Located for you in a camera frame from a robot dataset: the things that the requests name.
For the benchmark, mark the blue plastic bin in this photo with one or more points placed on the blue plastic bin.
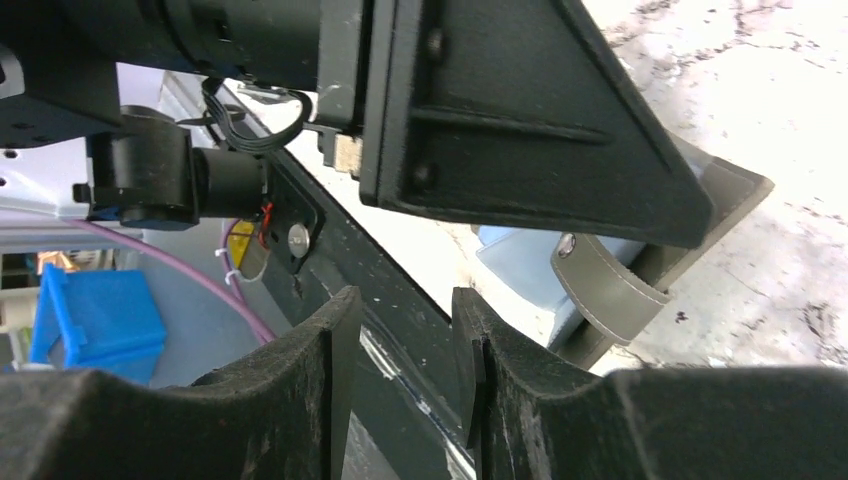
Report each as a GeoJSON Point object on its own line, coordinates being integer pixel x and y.
{"type": "Point", "coordinates": [103, 319]}

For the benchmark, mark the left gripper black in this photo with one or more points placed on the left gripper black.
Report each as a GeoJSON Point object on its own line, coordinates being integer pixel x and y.
{"type": "Point", "coordinates": [59, 58]}

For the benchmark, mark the grey leather card holder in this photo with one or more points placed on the grey leather card holder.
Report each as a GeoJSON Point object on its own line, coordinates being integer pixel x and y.
{"type": "Point", "coordinates": [594, 292]}

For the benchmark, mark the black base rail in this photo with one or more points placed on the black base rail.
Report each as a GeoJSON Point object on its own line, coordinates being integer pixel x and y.
{"type": "Point", "coordinates": [404, 421]}

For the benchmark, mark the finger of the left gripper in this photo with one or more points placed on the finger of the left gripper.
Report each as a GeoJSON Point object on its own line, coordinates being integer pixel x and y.
{"type": "Point", "coordinates": [518, 113]}

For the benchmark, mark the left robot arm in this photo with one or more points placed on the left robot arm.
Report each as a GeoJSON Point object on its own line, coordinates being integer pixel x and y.
{"type": "Point", "coordinates": [187, 145]}

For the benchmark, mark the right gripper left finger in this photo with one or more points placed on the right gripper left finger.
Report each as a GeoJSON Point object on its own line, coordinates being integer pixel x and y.
{"type": "Point", "coordinates": [280, 412]}

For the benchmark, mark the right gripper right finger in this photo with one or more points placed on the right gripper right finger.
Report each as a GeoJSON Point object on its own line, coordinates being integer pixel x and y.
{"type": "Point", "coordinates": [529, 414]}

